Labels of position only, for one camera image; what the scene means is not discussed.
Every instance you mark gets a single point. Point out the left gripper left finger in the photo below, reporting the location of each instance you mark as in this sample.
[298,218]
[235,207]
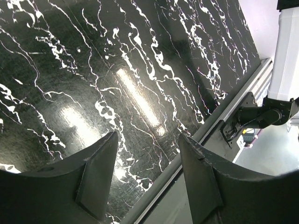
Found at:
[74,190]

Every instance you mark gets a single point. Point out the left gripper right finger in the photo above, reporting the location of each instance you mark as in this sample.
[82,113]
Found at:
[221,192]

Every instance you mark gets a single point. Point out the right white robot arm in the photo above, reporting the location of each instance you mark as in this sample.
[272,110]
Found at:
[278,106]

